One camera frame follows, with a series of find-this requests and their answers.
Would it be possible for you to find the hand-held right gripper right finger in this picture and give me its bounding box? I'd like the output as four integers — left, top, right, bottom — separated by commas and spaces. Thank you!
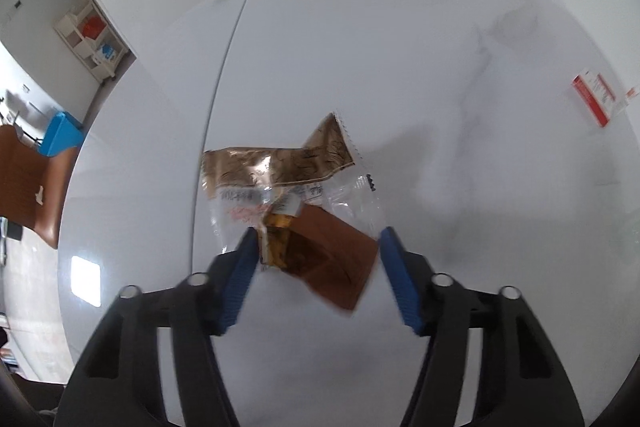
378, 227, 586, 427

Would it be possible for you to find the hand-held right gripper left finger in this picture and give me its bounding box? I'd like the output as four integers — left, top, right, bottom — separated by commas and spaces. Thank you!
52, 227, 261, 427

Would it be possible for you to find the brown foil wrapper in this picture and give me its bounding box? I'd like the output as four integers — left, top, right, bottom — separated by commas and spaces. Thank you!
262, 204, 379, 312

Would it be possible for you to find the clear plastic wrapper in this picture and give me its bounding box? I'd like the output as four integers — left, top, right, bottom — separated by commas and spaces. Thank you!
207, 174, 383, 258

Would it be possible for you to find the gold brown long wrapper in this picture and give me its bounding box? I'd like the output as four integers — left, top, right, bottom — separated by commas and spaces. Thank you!
201, 112, 361, 198

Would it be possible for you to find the blue plastic box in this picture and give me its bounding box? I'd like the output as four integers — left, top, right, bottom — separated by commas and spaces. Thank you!
40, 112, 83, 158

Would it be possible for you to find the brown leather chair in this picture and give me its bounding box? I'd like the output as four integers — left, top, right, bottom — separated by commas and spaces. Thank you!
0, 125, 81, 250

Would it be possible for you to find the red and white box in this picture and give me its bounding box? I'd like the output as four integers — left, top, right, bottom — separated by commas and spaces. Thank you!
571, 69, 630, 128

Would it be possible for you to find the cream shelf cart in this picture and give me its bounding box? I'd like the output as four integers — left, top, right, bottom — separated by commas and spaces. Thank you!
53, 0, 132, 82

